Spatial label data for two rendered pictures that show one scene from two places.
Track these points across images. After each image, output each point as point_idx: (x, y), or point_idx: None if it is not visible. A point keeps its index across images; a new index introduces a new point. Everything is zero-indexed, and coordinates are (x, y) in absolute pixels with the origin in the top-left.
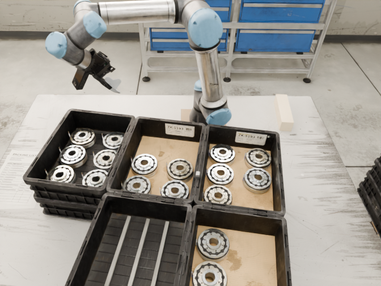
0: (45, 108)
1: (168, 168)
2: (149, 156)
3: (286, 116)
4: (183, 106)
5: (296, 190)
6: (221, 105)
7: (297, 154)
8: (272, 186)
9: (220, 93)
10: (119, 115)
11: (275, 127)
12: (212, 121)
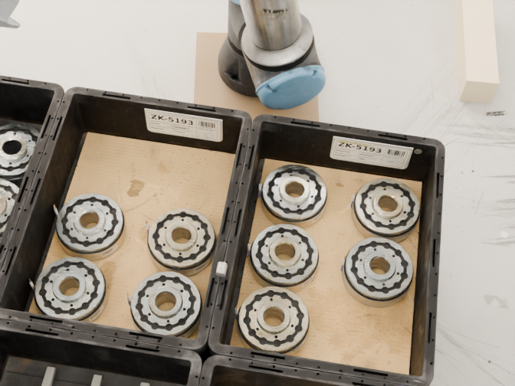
0: None
1: (150, 238)
2: (103, 201)
3: (481, 61)
4: (206, 21)
5: (483, 278)
6: (296, 59)
7: (498, 174)
8: (415, 286)
9: (293, 31)
10: (22, 83)
11: (449, 91)
12: (273, 97)
